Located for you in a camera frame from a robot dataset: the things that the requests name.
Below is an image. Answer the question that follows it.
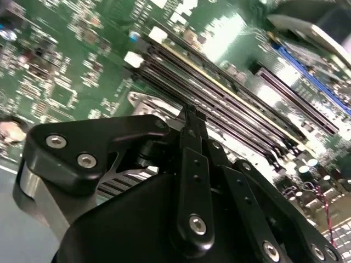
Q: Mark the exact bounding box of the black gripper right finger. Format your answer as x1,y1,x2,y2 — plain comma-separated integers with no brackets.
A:
197,111,344,263

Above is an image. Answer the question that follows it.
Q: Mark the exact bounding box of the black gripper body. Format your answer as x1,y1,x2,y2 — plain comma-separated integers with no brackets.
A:
52,172,260,263

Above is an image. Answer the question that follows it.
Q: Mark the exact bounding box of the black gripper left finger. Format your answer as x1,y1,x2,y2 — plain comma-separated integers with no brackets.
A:
12,105,216,258

